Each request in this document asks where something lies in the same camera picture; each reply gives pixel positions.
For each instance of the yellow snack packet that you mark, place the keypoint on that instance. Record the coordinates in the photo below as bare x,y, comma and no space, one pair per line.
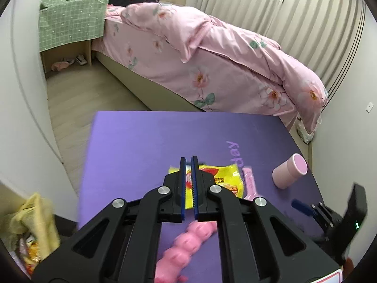
226,179

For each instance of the pink slipper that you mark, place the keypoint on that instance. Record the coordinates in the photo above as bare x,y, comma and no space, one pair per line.
60,65

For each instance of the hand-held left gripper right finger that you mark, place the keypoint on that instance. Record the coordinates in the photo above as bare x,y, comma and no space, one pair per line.
195,188

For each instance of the green checked cloth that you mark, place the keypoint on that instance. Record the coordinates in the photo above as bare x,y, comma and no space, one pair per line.
67,20

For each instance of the striped curtain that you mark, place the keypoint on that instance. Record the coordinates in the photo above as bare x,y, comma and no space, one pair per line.
265,6

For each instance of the pink cylindrical cup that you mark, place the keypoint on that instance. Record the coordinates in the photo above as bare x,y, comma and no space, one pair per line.
287,174

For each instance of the white shoes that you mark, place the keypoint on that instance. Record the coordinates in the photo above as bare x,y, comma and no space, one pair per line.
82,59

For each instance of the yellow trash bag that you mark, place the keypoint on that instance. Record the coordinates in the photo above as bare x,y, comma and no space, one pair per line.
35,212

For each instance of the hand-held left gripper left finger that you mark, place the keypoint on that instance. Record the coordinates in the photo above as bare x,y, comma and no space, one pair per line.
183,188

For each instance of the small pink wrapper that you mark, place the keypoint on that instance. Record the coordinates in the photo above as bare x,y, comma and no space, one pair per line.
250,182

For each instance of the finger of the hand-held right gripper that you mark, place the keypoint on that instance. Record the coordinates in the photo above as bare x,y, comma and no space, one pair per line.
300,205

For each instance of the beige bed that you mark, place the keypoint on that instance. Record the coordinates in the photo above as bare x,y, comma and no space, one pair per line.
132,73

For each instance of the white plastic bag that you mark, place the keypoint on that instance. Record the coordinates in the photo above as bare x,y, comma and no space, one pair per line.
304,134

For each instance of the white wall socket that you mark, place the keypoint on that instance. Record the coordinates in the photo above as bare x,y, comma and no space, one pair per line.
369,107

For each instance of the purple mat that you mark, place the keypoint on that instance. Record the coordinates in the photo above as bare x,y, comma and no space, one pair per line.
141,141

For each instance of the pink floral duvet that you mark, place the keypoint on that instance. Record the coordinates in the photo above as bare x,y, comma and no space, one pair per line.
223,53

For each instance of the wooden nightstand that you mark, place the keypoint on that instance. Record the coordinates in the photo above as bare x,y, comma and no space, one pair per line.
44,62

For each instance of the pink blister tray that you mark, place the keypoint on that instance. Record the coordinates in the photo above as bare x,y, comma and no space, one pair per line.
179,247

